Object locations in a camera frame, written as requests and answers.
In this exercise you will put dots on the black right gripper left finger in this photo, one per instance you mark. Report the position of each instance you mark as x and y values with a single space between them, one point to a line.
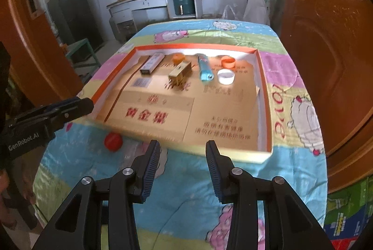
91 204

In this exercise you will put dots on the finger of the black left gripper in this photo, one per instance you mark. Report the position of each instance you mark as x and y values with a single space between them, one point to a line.
67 110

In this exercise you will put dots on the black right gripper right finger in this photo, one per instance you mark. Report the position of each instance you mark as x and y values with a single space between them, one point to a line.
289 224

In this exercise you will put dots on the red bottle cap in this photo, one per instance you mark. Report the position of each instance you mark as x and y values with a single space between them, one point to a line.
113 141

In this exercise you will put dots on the white slim box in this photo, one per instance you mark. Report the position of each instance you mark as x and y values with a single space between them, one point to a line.
152 63

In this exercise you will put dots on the gold cigarette box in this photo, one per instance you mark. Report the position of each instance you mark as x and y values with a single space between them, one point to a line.
179 73

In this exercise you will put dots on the orange bottle cap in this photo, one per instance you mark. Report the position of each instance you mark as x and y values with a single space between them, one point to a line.
227 62
177 58

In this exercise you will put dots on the white bottle cap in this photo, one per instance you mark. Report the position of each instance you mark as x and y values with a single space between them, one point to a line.
226 76

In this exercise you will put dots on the teal lighter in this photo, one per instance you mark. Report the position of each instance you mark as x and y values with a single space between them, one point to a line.
205 70

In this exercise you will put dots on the green stool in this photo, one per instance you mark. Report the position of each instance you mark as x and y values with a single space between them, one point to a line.
81 55

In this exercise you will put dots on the green blue carton box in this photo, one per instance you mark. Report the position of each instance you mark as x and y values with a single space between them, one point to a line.
348 210

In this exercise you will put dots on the red carton box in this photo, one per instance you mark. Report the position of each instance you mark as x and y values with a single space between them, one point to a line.
344 243

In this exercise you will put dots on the colourful cartoon tablecloth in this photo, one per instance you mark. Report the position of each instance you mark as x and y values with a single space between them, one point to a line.
182 211

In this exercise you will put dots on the dark green cabinet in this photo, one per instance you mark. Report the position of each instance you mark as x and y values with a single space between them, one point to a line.
74 21

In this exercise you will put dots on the white kitchen counter cabinet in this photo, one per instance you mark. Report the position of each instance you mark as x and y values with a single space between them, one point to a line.
130 16

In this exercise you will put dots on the orange-rimmed cardboard tray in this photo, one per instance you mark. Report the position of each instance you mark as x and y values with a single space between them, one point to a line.
184 117

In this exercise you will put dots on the white plastic bag hanging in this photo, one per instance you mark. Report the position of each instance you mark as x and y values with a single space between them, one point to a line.
258 12

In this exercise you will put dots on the brown wooden door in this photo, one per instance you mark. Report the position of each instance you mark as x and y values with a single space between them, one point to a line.
330 42

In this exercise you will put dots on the brown door frame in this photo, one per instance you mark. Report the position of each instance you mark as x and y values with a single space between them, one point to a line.
38 64

